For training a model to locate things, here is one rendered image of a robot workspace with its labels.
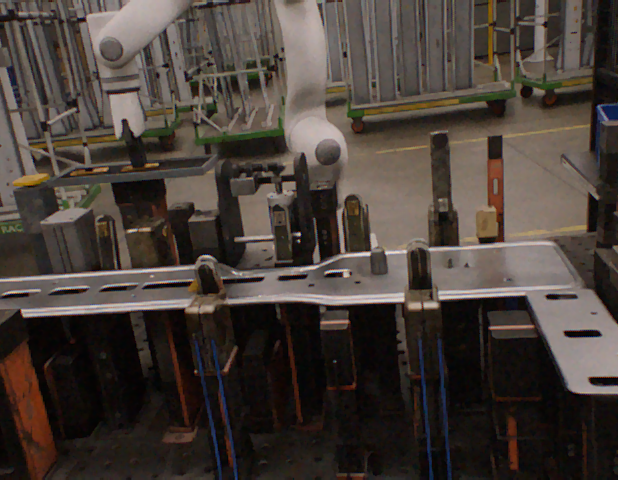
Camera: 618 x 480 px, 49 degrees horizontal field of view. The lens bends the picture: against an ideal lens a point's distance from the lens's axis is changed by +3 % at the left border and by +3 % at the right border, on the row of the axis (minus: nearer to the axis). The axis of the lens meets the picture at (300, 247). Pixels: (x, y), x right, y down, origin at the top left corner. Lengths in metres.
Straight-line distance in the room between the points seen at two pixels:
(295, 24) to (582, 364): 1.03
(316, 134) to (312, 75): 0.14
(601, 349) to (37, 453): 0.96
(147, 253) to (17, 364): 0.34
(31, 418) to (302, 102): 0.94
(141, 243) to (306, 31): 0.62
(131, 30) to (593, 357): 1.06
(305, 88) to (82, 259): 0.65
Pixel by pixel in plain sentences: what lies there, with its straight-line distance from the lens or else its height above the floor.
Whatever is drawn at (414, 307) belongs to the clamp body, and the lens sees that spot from 0.99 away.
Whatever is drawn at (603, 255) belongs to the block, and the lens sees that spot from 1.28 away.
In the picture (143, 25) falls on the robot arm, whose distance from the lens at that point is 1.50.
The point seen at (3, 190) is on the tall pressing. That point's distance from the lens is 5.53.
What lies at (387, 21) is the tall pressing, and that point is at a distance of 8.12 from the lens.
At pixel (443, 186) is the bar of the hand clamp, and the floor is 1.11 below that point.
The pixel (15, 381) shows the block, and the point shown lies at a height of 0.92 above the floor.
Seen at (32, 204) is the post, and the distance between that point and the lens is 1.73.
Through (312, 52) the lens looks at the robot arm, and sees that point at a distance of 1.63.
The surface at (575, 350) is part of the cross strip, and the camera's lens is 0.97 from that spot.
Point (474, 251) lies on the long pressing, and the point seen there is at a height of 1.00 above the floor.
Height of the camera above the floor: 1.47
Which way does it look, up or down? 20 degrees down
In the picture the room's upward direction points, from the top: 7 degrees counter-clockwise
